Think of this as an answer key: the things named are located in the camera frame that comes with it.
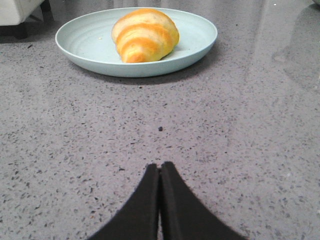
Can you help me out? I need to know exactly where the light green round plate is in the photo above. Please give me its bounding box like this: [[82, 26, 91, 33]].
[[55, 7, 218, 78]]

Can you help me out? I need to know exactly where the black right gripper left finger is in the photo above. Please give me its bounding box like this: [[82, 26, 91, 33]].
[[90, 164, 160, 240]]

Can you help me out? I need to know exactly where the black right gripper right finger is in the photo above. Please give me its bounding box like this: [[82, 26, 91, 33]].
[[160, 161, 244, 240]]

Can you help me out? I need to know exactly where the orange striped croissant bread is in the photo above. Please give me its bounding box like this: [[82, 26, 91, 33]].
[[111, 8, 180, 63]]

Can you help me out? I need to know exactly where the white Toshiba toaster oven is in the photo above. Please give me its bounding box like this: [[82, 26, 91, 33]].
[[0, 0, 51, 40]]

